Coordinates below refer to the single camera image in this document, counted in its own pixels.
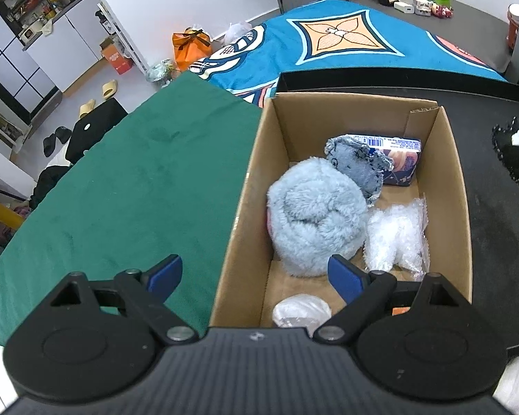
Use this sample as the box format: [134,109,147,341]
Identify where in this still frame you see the red cup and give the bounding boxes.
[507,3,519,50]

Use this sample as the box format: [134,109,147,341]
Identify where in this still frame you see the white plastic bag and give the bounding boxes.
[222,21,254,46]

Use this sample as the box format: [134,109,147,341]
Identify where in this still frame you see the small figurines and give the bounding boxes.
[415,0,454,19]

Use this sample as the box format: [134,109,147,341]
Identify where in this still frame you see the black bag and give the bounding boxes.
[65,99,128,163]

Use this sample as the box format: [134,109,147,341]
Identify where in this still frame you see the shelf of kitchen bottles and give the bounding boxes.
[0,0,91,31]

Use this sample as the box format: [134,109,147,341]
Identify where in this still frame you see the light blue fluffy plush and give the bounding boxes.
[266,159,368,277]

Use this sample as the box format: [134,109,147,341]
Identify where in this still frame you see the orange cardboard box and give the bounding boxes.
[99,37,133,75]

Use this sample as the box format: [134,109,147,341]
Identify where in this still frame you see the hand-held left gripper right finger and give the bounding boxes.
[313,254,463,347]

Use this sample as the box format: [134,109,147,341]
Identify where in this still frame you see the white bubble wrap bag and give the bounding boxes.
[363,198,431,275]

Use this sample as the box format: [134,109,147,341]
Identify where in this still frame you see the blue patterned blanket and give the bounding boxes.
[188,0,509,109]

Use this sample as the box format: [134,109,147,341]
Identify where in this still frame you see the brown cardboard box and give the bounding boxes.
[208,92,474,329]

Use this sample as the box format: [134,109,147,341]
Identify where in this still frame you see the dark clothing pile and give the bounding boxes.
[29,165,72,208]

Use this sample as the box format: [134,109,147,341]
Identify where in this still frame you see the yellow beam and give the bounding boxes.
[0,192,24,228]

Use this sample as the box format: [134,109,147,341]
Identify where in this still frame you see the orange bag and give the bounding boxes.
[172,28,212,72]

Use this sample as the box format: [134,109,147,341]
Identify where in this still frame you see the blue tissue pack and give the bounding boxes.
[344,134,422,187]

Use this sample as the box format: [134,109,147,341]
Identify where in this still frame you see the white cabinet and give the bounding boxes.
[24,0,126,93]

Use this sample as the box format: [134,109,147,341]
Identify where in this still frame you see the white plastic packet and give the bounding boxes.
[272,294,333,329]

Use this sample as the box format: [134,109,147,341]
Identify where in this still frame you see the greenish plastic bag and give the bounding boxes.
[146,59,176,85]

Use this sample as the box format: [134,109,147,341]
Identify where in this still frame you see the black framed door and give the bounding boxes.
[0,0,63,126]

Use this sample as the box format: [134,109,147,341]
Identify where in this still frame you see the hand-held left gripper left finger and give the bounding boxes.
[49,254,200,347]

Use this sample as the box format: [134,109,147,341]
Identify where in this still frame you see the white rack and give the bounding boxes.
[96,2,150,74]

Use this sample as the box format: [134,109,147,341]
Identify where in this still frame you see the green cloth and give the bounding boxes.
[0,71,264,347]

